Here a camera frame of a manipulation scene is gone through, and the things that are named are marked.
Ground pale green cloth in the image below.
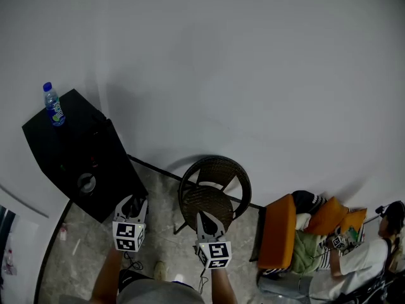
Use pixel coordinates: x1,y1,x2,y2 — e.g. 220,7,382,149
290,229,327,274

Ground person's right forearm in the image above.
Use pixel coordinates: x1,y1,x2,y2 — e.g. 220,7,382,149
210,266,238,304

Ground black white striped garment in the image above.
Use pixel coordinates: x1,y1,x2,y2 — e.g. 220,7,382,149
291,190,328,217

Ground dark framed window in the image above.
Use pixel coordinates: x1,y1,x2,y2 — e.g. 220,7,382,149
0,204,17,289

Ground white cloth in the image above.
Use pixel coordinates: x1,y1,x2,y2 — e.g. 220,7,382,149
296,213,313,231

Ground clear bottle red cap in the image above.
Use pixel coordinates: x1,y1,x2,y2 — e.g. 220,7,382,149
2,248,18,276

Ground small orange cushion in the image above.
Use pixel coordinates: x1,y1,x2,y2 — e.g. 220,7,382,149
340,208,368,234
305,196,349,236

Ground person's left forearm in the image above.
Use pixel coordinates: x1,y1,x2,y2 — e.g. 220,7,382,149
91,248,125,304

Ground blue cap water bottle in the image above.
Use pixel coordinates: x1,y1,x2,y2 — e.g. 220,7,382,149
42,81,66,127

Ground person's left shoe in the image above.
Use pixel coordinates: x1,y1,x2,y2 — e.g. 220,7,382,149
154,261,168,281

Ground large orange cushion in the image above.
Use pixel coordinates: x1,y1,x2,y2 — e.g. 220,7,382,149
258,194,297,269

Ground dark wicker chair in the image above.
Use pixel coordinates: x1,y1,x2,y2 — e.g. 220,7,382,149
173,155,253,236

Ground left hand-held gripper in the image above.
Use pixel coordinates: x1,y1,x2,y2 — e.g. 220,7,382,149
112,194,149,253

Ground white round dish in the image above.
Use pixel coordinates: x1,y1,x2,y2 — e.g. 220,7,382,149
77,172,97,194

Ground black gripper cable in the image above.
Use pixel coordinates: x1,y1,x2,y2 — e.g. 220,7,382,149
123,251,144,271
198,266,210,295

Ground person's grey shirt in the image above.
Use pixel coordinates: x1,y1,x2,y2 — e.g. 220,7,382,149
116,279,205,304

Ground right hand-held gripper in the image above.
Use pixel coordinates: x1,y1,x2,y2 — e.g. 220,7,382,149
193,211,233,270

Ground person's black shorts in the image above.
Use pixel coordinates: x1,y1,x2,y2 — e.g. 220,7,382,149
118,269,153,294

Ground black mini fridge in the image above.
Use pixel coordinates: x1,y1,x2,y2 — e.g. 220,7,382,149
21,88,110,224

